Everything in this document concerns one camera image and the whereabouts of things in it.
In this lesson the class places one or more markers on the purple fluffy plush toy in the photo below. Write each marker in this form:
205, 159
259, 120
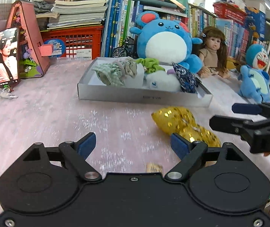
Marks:
171, 71

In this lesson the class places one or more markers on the blue dolphin plush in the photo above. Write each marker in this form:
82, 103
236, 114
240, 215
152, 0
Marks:
255, 84

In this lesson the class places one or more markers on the red plastic crate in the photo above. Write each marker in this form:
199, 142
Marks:
78, 42

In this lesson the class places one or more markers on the brown haired baby doll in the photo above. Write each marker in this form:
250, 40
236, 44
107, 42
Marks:
213, 53

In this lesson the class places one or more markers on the Doraemon plush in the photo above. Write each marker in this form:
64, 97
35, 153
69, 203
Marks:
257, 57

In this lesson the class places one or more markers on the pink wooden triangle house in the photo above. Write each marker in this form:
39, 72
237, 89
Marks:
32, 53

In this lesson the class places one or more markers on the yellow sequin pouch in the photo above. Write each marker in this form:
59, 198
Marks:
180, 120

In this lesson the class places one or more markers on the red plastic basket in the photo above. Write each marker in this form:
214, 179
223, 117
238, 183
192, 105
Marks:
225, 10

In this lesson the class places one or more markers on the green fabric scrunchie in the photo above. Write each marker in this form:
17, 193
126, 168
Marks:
151, 65

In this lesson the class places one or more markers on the dark blue patterned scrunchie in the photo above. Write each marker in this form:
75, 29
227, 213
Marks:
186, 78

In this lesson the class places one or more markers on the miniature bicycle model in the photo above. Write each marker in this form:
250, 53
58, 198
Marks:
127, 49

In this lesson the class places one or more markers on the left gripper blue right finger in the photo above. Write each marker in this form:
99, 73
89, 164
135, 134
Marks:
190, 155

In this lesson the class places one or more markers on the smartphone with lit screen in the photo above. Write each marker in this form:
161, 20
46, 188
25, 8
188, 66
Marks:
9, 55

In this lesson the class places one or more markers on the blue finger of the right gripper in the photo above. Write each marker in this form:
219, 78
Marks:
246, 108

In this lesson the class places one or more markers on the stack of books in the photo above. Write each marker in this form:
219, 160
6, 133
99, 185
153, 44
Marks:
72, 13

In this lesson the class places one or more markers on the blue cardboard box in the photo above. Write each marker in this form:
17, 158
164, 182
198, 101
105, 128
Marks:
255, 23

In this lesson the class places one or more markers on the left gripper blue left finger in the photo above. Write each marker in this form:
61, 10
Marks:
75, 155

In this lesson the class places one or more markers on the row of upright books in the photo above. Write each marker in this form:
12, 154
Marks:
122, 15

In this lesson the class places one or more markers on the grey cloth pile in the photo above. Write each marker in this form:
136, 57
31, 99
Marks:
40, 7

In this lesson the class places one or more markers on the big blue round plush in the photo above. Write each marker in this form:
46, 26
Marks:
168, 41

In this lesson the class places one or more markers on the pale pink knitted sock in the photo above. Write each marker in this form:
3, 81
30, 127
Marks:
127, 65

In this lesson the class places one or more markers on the green checkered scrunchie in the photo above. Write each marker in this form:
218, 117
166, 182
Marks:
111, 74

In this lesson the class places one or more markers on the white cardboard box tray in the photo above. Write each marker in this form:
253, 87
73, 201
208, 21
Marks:
91, 88

